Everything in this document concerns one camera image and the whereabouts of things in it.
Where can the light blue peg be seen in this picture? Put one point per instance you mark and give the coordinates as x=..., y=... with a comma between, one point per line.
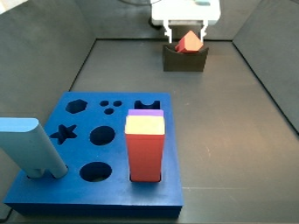
x=27, y=145

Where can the red three prong object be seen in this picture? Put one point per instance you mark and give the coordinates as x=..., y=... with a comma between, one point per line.
x=189, y=43

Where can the blue shape sorter block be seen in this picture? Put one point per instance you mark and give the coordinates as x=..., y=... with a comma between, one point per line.
x=85, y=128

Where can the black curved fixture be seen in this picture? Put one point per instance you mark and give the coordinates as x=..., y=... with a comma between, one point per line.
x=183, y=62

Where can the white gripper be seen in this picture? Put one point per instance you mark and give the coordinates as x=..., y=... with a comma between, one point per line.
x=184, y=12

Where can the red square peg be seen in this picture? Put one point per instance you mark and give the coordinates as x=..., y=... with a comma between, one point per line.
x=144, y=141

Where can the purple peg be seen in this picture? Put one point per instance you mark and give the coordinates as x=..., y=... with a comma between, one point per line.
x=145, y=112

